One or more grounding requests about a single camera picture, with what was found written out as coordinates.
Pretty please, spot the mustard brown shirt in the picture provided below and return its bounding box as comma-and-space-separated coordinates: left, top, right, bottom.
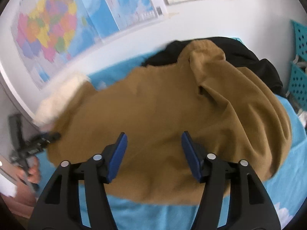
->
47, 39, 292, 205

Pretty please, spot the person's left hand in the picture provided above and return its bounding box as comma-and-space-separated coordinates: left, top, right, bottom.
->
16, 156, 41, 184

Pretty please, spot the blue bed sheet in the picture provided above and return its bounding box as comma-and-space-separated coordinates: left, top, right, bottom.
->
39, 64, 306, 229

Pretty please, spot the grey wardrobe door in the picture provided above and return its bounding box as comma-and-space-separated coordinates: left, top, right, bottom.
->
0, 81, 42, 173

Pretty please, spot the cream folded garment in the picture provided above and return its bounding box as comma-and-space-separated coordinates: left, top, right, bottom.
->
32, 73, 91, 127

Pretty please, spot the turquoise plastic basket rack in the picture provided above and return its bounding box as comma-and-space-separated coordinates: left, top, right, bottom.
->
288, 21, 307, 110

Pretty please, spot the black garment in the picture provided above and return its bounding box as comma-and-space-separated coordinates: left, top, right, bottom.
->
142, 37, 286, 98

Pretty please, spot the colourful wall map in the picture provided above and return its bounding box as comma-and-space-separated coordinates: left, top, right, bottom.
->
11, 0, 166, 89

